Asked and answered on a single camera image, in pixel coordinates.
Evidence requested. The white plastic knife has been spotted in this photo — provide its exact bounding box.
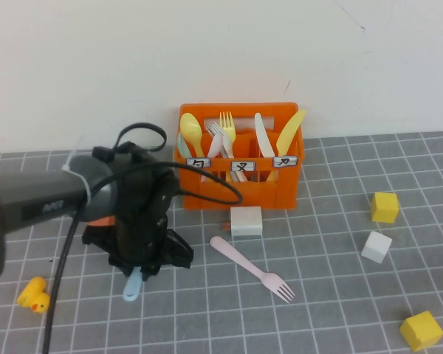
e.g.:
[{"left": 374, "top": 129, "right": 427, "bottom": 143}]
[{"left": 253, "top": 112, "right": 276, "bottom": 158}]

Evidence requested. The white label reading 勺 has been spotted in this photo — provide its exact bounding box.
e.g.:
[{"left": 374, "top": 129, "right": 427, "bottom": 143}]
[{"left": 186, "top": 158, "right": 211, "bottom": 172}]

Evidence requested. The light blue plastic fork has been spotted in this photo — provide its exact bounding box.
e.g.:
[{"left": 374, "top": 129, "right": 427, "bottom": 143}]
[{"left": 122, "top": 267, "right": 144, "bottom": 303}]

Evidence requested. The orange plastic cutlery holder crate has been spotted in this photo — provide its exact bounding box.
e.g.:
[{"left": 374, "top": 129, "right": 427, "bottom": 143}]
[{"left": 174, "top": 102, "right": 304, "bottom": 211}]

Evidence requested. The white label reading 叉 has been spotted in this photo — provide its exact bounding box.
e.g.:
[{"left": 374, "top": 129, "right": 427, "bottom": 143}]
[{"left": 231, "top": 160, "right": 256, "bottom": 173}]

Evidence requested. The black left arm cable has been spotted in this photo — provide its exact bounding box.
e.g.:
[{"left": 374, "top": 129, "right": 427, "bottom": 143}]
[{"left": 41, "top": 122, "right": 244, "bottom": 354}]

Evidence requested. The white label reading 刀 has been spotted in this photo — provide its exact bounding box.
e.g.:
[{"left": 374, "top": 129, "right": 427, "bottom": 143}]
[{"left": 272, "top": 156, "right": 299, "bottom": 169}]

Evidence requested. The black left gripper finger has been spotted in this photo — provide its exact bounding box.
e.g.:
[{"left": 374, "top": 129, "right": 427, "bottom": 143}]
[
  {"left": 141, "top": 264, "right": 160, "bottom": 283},
  {"left": 112, "top": 260, "right": 134, "bottom": 278}
]

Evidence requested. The white charger plug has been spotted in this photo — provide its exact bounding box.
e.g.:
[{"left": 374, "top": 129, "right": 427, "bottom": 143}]
[{"left": 222, "top": 206, "right": 264, "bottom": 237}]

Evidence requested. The white foam cube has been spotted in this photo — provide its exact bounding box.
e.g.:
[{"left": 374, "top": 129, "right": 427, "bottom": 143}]
[{"left": 360, "top": 230, "right": 393, "bottom": 264}]

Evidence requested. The yellow rubber duck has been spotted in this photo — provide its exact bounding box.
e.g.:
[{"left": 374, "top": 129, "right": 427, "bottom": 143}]
[{"left": 17, "top": 277, "right": 51, "bottom": 314}]

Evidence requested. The white zip tie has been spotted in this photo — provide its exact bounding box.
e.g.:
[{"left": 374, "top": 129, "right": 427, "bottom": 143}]
[{"left": 61, "top": 147, "right": 93, "bottom": 207}]

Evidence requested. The large pink plastic fork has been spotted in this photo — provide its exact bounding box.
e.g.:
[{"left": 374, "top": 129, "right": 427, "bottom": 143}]
[{"left": 209, "top": 235, "right": 296, "bottom": 304}]

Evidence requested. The pale green plastic spoon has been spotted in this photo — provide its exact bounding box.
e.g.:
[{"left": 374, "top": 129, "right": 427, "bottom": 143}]
[{"left": 176, "top": 132, "right": 190, "bottom": 158}]

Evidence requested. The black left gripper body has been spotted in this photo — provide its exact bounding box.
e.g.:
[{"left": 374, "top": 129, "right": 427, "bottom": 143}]
[{"left": 81, "top": 162, "right": 195, "bottom": 277}]

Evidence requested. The yellow plastic knife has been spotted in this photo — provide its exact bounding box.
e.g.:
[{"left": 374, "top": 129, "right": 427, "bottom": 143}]
[{"left": 265, "top": 108, "right": 306, "bottom": 182}]

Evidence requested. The yellow plastic spoon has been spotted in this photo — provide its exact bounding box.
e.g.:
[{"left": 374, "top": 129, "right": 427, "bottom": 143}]
[{"left": 179, "top": 112, "right": 207, "bottom": 159}]

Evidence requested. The yellow plastic fork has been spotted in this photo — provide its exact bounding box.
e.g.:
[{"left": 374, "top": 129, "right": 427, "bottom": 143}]
[{"left": 219, "top": 111, "right": 237, "bottom": 145}]

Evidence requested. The yellow foam cube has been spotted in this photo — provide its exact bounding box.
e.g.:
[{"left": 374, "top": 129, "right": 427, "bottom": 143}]
[
  {"left": 399, "top": 310, "right": 443, "bottom": 353},
  {"left": 370, "top": 191, "right": 399, "bottom": 223}
]

